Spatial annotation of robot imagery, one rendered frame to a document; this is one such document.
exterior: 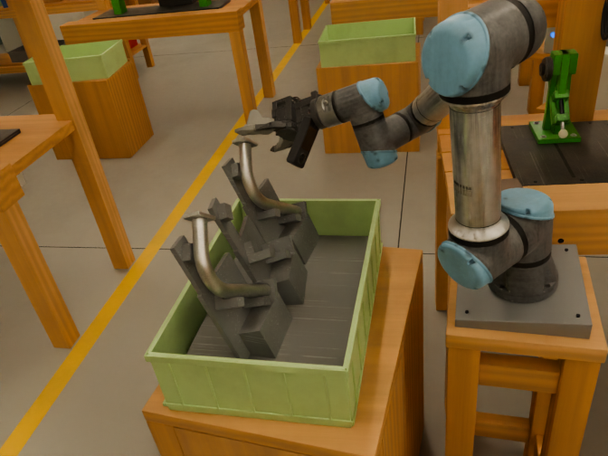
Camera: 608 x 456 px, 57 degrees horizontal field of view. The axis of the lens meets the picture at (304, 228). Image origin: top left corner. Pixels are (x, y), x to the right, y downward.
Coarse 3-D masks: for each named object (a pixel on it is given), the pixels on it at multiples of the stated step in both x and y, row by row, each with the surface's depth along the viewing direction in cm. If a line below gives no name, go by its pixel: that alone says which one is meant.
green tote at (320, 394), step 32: (320, 224) 159; (352, 224) 157; (192, 288) 131; (192, 320) 131; (352, 320) 113; (160, 352) 116; (352, 352) 106; (160, 384) 116; (192, 384) 114; (224, 384) 112; (256, 384) 110; (288, 384) 108; (320, 384) 106; (352, 384) 109; (256, 416) 116; (288, 416) 113; (320, 416) 111; (352, 416) 110
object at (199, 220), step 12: (192, 216) 108; (204, 216) 109; (204, 228) 109; (204, 240) 108; (204, 252) 108; (204, 264) 107; (204, 276) 108; (216, 276) 109; (216, 288) 109; (228, 288) 112; (240, 288) 116; (252, 288) 120; (264, 288) 125
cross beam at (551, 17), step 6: (540, 0) 183; (546, 0) 182; (552, 0) 182; (558, 0) 182; (468, 6) 187; (546, 6) 183; (552, 6) 183; (546, 12) 184; (552, 12) 184; (546, 18) 185; (552, 18) 185; (552, 24) 186
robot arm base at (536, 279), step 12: (516, 264) 119; (528, 264) 118; (540, 264) 118; (552, 264) 121; (504, 276) 123; (516, 276) 120; (528, 276) 119; (540, 276) 119; (552, 276) 121; (492, 288) 126; (504, 288) 123; (516, 288) 121; (528, 288) 120; (540, 288) 120; (552, 288) 121; (516, 300) 122; (528, 300) 121; (540, 300) 121
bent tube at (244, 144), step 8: (240, 144) 138; (248, 144) 138; (256, 144) 140; (240, 152) 137; (248, 152) 137; (240, 160) 137; (248, 160) 136; (240, 168) 137; (248, 168) 136; (248, 176) 135; (248, 184) 136; (248, 192) 136; (256, 192) 137; (256, 200) 138; (264, 200) 139; (272, 200) 143; (264, 208) 140; (272, 208) 142; (280, 208) 145; (288, 208) 148; (296, 208) 152
